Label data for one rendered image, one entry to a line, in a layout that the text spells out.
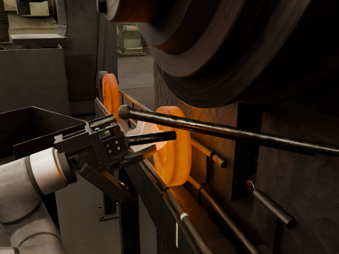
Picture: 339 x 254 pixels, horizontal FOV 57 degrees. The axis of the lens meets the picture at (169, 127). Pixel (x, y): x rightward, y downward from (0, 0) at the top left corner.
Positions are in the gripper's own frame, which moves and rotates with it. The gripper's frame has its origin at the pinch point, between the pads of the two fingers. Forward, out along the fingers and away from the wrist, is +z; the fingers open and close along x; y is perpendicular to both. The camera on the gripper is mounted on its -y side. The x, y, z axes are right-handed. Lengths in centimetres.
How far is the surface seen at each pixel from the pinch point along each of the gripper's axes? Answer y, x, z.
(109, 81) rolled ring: 0, 66, -2
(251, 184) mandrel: -3.1, -19.0, 5.9
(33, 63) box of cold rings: 0, 218, -41
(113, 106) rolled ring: -9, 63, -4
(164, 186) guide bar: -3.7, -9.7, -5.3
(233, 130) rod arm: 13.0, -31.4, -1.3
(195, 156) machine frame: -5.7, -0.9, 3.9
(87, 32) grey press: 8, 270, 10
